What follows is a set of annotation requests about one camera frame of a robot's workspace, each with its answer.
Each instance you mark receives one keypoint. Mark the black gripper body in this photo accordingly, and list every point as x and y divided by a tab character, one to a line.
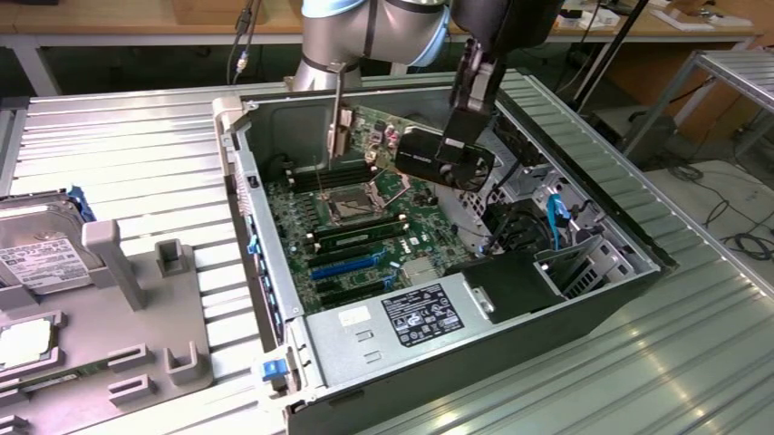
507	22

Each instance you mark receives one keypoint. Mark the black Nvidia graphics card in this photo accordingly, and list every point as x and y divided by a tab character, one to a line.
423	158

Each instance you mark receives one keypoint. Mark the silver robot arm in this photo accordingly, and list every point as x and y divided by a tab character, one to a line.
338	36

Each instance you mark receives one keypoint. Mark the small black box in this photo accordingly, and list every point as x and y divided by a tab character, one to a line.
573	16

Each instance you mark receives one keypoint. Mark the silver socket cover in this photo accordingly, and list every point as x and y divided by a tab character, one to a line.
377	183

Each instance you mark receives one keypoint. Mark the black pole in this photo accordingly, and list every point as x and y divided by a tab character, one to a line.
609	50

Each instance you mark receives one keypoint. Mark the silver disk bay cage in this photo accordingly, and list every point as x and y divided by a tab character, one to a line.
477	213

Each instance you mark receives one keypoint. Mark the green motherboard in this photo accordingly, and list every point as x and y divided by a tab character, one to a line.
423	226

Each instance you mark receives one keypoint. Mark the CPU socket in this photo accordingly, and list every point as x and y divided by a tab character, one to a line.
350	206

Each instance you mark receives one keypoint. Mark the thin locking lever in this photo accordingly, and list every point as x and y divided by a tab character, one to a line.
317	181

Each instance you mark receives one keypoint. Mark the brown cardboard box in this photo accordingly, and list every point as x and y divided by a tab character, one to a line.
652	77

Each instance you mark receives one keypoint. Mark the green RAM stick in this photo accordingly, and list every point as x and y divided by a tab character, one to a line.
60	379
363	235

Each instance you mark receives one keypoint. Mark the white flat box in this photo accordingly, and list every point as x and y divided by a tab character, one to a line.
683	18

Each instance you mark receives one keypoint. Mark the black open PC case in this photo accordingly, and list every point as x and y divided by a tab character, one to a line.
284	122

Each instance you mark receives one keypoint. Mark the silver chipset heatsink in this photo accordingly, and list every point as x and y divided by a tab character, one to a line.
421	268

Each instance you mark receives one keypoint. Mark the black floor case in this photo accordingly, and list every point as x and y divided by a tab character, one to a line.
652	131

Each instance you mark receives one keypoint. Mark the long black expansion slot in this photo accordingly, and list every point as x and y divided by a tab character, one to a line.
344	257
353	294

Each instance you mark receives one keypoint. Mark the black plastic shroud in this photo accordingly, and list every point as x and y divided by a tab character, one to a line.
507	285

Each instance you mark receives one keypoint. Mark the silver vented disk bay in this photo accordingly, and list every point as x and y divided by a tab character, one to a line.
580	272

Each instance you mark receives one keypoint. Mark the silver power supply unit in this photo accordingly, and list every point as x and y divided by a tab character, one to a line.
350	344

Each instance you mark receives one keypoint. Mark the wooden desk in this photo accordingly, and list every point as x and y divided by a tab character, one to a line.
120	22

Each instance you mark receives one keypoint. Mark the blue case latch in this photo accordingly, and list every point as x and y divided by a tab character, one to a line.
272	368

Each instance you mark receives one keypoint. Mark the grey parts rack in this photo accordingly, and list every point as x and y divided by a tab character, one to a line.
150	317

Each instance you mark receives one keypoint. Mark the hard disk with blue caddy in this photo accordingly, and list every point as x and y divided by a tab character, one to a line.
36	244

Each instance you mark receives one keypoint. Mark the silver CPU chip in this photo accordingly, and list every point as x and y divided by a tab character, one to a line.
24	342

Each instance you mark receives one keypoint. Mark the metal frame slat table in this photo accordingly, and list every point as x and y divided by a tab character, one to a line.
743	68

